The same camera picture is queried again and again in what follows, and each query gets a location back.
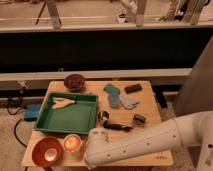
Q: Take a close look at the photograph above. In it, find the red chili pepper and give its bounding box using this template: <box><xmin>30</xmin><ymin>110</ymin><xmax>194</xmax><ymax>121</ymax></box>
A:
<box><xmin>82</xmin><ymin>140</ymin><xmax>88</xmax><ymax>153</ymax></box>

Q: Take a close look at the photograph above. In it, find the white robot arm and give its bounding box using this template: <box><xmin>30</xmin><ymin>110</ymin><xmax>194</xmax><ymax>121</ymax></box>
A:
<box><xmin>84</xmin><ymin>111</ymin><xmax>213</xmax><ymax>171</ymax></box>

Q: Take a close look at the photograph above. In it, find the dark red patterned bowl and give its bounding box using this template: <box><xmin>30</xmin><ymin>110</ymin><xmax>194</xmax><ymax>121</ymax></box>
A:
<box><xmin>64</xmin><ymin>74</ymin><xmax>86</xmax><ymax>91</ymax></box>

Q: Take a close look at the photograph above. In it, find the teal sponge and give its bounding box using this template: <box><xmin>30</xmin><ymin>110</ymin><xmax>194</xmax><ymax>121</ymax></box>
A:
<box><xmin>103</xmin><ymin>84</ymin><xmax>120</xmax><ymax>95</ymax></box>

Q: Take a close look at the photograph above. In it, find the blue cloth piece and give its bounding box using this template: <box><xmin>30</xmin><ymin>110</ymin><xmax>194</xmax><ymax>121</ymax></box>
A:
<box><xmin>108</xmin><ymin>94</ymin><xmax>119</xmax><ymax>108</ymax></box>

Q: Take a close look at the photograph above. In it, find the light blue crumpled cloth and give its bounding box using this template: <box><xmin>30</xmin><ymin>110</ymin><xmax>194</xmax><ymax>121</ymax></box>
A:
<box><xmin>120</xmin><ymin>96</ymin><xmax>139</xmax><ymax>109</ymax></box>

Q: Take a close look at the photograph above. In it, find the black rectangular block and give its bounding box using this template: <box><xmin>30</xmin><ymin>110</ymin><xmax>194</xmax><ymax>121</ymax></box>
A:
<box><xmin>125</xmin><ymin>84</ymin><xmax>142</xmax><ymax>94</ymax></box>

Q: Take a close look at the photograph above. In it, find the black metal scoop tool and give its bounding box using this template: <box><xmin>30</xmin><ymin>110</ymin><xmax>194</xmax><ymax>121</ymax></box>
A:
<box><xmin>98</xmin><ymin>111</ymin><xmax>132</xmax><ymax>132</ymax></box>

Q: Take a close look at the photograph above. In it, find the green plastic tray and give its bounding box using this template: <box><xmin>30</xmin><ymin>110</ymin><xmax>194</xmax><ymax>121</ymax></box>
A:
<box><xmin>34</xmin><ymin>92</ymin><xmax>98</xmax><ymax>135</ymax></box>

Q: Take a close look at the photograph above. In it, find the small orange cup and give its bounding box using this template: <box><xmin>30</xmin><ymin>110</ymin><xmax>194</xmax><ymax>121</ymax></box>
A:
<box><xmin>63</xmin><ymin>134</ymin><xmax>82</xmax><ymax>153</ymax></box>

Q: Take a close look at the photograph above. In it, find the blue power box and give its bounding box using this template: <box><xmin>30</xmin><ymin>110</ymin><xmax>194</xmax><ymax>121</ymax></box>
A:
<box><xmin>24</xmin><ymin>104</ymin><xmax>41</xmax><ymax>121</ymax></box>

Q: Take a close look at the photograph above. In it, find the black cable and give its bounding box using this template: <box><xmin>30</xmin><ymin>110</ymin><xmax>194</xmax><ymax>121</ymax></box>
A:
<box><xmin>6</xmin><ymin>87</ymin><xmax>28</xmax><ymax>148</ymax></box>

